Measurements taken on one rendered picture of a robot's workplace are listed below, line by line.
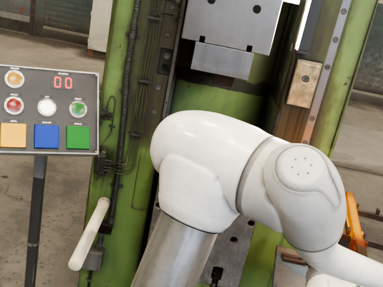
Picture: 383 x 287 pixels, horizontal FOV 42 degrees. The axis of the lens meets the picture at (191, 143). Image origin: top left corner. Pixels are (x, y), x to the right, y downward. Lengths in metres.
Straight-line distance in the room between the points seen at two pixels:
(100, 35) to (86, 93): 5.54
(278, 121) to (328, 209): 1.22
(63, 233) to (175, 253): 2.25
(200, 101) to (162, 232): 1.47
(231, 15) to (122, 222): 0.97
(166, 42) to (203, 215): 1.15
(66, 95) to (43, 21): 6.45
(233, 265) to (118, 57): 0.89
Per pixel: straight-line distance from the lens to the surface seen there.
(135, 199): 2.05
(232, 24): 1.67
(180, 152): 0.76
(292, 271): 1.83
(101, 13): 7.17
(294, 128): 1.92
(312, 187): 0.66
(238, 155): 0.72
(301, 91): 1.86
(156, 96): 1.88
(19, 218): 3.12
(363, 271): 1.01
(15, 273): 2.69
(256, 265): 2.18
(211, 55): 1.68
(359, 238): 1.60
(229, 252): 1.90
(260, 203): 0.71
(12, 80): 1.66
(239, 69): 1.69
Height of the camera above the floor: 1.63
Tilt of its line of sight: 21 degrees down
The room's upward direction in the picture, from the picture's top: 12 degrees clockwise
